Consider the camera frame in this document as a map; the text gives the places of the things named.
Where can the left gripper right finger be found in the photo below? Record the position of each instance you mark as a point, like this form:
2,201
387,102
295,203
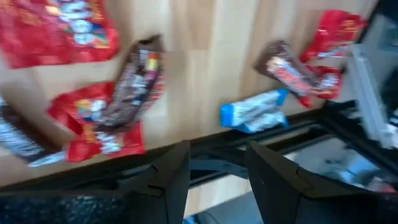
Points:
295,205

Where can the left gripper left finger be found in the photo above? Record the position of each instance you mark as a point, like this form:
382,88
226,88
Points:
109,208

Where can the red Skittles candy bag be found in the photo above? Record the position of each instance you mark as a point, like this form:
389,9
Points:
328,84
334,34
56,31
99,137

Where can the white blue Hershey's bar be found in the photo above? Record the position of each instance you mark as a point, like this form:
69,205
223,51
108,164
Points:
248,109
269,124

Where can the small dark chocolate bar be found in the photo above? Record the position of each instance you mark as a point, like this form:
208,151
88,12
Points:
18,140

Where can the grey metal side table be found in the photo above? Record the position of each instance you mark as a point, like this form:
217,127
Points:
363,87

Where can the black aluminium table frame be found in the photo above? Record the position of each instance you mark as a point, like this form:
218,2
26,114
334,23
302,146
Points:
224,140

